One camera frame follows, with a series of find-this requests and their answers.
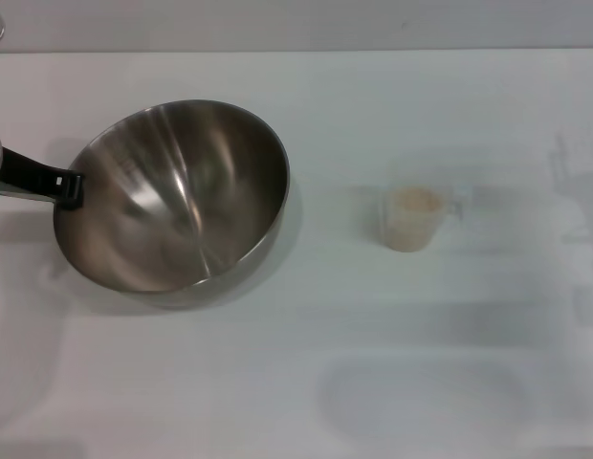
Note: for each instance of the white rice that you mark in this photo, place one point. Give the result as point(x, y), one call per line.
point(413, 212)

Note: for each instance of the clear plastic measuring cup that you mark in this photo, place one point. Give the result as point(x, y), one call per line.
point(397, 179)

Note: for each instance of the stainless steel mixing bowl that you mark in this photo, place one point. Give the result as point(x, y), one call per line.
point(182, 201)

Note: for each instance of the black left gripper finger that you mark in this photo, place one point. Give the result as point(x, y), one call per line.
point(33, 174)

